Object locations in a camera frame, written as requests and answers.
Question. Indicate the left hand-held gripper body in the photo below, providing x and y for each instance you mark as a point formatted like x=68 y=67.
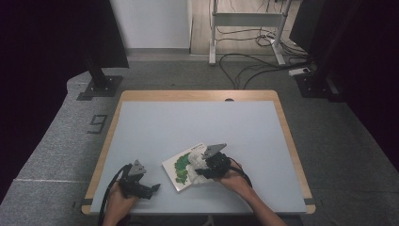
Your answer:
x=131 y=185

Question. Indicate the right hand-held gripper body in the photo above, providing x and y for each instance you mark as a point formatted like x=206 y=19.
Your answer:
x=219 y=164

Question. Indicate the white waffle cloth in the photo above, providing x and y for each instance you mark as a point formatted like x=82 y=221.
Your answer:
x=196 y=163

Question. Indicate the white picture book green print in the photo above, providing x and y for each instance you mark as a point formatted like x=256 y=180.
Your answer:
x=177 y=169

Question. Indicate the person's left hand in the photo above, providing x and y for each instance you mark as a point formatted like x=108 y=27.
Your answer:
x=119 y=205

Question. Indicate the person's right hand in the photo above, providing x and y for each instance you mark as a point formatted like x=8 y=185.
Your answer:
x=236 y=182

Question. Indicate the black tape piece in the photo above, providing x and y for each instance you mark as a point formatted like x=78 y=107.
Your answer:
x=87 y=201
x=309 y=201

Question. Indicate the pale blue desk mat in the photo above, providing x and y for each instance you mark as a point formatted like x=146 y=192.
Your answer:
x=200 y=119

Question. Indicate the black floor tape marking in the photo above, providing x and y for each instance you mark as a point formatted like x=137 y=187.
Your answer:
x=102 y=119

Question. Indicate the black metal stand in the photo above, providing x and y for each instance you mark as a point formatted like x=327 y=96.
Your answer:
x=315 y=86
x=100 y=86

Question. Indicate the white power strip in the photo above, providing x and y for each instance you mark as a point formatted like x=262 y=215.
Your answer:
x=299 y=71

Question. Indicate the black curtain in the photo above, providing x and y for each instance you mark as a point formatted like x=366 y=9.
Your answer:
x=37 y=78
x=367 y=62

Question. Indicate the white desk frame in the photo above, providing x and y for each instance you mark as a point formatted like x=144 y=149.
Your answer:
x=247 y=19

